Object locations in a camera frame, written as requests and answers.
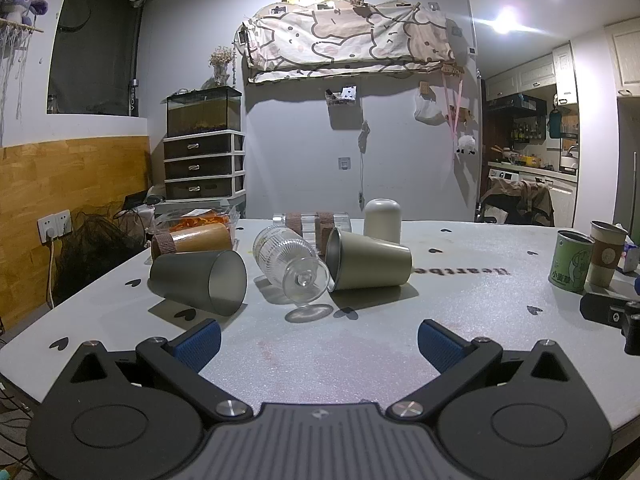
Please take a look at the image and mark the white kitchen wall cabinets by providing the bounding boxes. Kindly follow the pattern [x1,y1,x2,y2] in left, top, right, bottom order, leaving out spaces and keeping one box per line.
[485,19,640,103]

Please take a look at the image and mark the olive green cup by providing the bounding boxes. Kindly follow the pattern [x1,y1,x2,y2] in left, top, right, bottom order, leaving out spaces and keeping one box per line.
[324,227,414,293]

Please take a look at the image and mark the white matte cup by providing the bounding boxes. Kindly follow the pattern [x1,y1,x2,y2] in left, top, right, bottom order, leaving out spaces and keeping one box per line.
[363,198,404,245]

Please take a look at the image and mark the brown paper coffee cup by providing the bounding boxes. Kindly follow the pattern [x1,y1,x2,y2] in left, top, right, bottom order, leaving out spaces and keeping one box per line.
[585,220,629,289]

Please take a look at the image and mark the dark grey translucent cup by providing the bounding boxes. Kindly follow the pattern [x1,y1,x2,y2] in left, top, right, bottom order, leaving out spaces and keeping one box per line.
[148,249,248,317]

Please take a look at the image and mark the bamboo cup with brown sleeve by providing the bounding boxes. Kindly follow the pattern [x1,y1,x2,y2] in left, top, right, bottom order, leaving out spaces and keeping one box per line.
[151,223,235,261]

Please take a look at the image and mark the grey refrigerator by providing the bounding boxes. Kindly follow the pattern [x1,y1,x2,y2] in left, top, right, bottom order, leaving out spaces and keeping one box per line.
[616,95,640,242]

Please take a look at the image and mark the hanging grey cable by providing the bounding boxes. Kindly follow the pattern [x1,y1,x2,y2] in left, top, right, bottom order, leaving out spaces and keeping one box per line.
[357,119,372,207]

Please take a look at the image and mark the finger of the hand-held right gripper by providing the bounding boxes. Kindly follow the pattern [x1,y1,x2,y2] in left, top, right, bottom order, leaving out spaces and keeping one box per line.
[579,275,640,356]

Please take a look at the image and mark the tissue pack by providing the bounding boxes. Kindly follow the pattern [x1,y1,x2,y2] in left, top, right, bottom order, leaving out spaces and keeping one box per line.
[619,241,640,275]

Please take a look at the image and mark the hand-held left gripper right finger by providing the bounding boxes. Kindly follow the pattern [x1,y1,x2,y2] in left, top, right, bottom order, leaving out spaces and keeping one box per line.
[387,318,577,422]

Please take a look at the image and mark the dark curtained window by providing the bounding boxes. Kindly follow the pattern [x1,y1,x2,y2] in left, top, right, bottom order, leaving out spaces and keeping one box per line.
[47,0,149,118]

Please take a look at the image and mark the cartoon printed cloth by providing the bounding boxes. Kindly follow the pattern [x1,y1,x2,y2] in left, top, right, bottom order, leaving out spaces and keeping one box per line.
[241,1,459,84]

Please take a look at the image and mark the white power cable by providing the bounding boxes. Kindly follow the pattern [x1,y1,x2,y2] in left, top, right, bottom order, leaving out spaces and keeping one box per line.
[46,236,65,311]

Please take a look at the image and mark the white wall socket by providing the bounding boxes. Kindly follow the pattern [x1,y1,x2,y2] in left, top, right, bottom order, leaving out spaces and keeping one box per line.
[37,209,74,242]

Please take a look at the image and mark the white washing machine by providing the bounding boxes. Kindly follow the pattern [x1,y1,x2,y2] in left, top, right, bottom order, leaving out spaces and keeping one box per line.
[487,167,522,196]

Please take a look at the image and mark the plastic box of orange snacks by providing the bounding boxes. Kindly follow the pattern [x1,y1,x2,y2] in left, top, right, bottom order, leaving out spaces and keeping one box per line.
[154,204,242,242]

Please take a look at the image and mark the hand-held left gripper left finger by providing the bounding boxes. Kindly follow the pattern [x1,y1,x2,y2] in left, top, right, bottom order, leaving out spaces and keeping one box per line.
[65,318,254,424]

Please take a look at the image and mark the glass fish tank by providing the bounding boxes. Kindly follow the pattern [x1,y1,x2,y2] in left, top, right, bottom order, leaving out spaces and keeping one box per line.
[165,86,244,138]

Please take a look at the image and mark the chair with draped jacket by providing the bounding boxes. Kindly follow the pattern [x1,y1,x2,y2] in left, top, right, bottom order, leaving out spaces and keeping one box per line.
[477,177,557,228]

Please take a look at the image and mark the white plastic drawer unit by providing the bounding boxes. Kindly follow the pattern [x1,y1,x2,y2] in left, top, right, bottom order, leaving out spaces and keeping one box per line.
[163,130,248,203]

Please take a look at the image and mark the dried flowers in vase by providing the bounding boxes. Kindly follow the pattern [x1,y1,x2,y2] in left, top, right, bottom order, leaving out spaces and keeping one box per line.
[202,46,237,88]

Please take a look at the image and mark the clear glass with brown sleeve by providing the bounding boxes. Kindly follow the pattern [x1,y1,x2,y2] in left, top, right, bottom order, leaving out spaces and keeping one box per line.
[315,210,351,251]
[272,211,317,247]

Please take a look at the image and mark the ceiling spotlight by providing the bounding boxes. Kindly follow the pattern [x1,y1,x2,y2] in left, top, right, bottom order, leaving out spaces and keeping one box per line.
[492,6,522,36]

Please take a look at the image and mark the purple plush toy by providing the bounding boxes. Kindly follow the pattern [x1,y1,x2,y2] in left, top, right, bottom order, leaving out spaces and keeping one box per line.
[0,0,50,26]

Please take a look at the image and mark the green tin can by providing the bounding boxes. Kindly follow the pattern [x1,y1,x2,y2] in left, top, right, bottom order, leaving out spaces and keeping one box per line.
[549,229,596,294]

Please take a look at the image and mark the black net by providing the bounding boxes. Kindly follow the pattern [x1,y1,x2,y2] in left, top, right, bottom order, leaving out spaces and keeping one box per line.
[52,213,149,307]

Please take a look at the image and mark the clear ribbed glass cup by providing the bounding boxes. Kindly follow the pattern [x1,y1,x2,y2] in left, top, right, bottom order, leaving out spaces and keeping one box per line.
[252,224,331,306]

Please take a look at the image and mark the white hanging bag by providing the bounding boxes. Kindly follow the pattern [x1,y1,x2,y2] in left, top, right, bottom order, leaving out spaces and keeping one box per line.
[413,94,447,123]

